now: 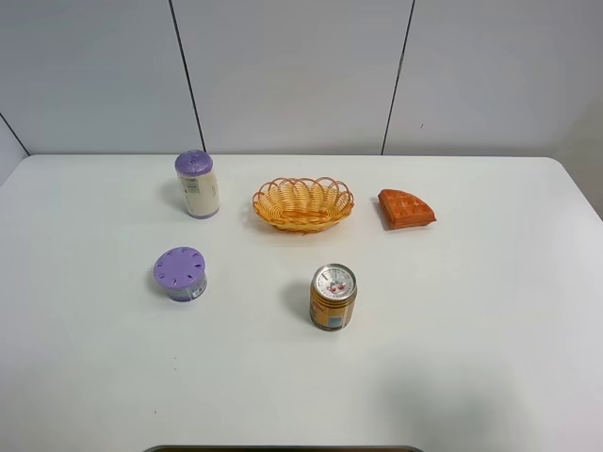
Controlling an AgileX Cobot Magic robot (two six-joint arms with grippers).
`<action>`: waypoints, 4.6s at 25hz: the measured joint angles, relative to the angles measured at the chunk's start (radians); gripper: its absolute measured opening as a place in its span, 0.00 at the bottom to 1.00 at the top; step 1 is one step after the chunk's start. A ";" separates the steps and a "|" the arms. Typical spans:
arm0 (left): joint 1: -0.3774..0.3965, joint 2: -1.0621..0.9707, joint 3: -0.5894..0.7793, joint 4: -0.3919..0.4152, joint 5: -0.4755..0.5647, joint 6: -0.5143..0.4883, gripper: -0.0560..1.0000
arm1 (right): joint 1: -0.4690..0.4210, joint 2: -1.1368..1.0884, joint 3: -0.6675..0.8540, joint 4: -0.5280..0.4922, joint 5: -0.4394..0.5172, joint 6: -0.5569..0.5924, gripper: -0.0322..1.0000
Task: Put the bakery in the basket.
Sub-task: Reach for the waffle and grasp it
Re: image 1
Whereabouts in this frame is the orange waffle slice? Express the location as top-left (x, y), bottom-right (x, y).
top-left (378, 189), bottom-right (436, 230)

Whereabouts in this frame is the orange woven wicker basket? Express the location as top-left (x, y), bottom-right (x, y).
top-left (252, 177), bottom-right (354, 234)

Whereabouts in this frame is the gold beverage can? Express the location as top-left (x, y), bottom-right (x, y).
top-left (309, 263), bottom-right (358, 331)

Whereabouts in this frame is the tall purple lidded canister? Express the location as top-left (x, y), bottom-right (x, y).
top-left (174, 150), bottom-right (220, 219)

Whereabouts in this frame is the short purple lidded container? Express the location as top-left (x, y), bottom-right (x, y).
top-left (153, 247), bottom-right (207, 302)

